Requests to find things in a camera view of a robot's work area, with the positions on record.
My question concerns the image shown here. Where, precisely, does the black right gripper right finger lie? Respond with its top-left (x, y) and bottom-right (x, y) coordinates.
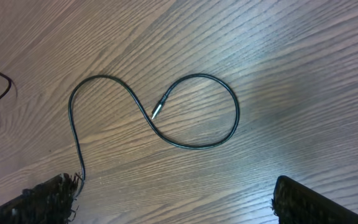
top-left (272, 175), bottom-right (358, 224)

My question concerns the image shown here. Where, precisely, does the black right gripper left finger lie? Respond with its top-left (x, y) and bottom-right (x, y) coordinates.
top-left (0, 173), bottom-right (81, 224)

